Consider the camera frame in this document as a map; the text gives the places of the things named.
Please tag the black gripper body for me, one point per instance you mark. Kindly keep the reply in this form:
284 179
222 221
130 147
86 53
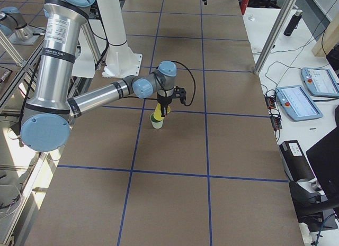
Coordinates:
163 100

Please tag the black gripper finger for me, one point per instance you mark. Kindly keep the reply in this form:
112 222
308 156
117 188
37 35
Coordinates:
164 111
160 108

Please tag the yellow cup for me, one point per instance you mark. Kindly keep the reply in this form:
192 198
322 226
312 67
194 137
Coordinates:
157 115

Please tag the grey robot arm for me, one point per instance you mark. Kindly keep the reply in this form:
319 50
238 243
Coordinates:
45 121

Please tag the light green cup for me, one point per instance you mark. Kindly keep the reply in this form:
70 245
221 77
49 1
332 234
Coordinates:
156 123

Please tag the red fire extinguisher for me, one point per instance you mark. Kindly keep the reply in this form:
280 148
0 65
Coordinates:
243 6

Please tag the teach pendant near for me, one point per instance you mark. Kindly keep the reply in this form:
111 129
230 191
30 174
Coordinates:
297 103

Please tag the teach pendant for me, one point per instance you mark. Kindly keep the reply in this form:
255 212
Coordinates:
320 82
297 103

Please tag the black box with label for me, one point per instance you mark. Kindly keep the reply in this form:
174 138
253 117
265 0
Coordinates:
295 162

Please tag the black water bottle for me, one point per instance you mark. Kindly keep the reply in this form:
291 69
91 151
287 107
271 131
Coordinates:
293 23

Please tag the teach pendant far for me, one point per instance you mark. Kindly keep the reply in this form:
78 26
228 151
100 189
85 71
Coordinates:
320 82

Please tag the black monitor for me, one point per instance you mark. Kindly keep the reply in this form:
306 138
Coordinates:
323 158

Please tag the wooden board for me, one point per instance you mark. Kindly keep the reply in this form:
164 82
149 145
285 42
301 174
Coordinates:
328 40

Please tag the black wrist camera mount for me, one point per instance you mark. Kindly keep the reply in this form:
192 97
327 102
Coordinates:
180 93

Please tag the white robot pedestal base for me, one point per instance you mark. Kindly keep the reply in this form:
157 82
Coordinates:
106 36

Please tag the aluminium frame post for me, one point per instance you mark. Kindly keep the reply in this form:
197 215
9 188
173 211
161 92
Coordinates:
273 35

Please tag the aluminium frame rail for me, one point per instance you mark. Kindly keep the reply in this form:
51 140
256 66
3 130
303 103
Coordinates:
12 78

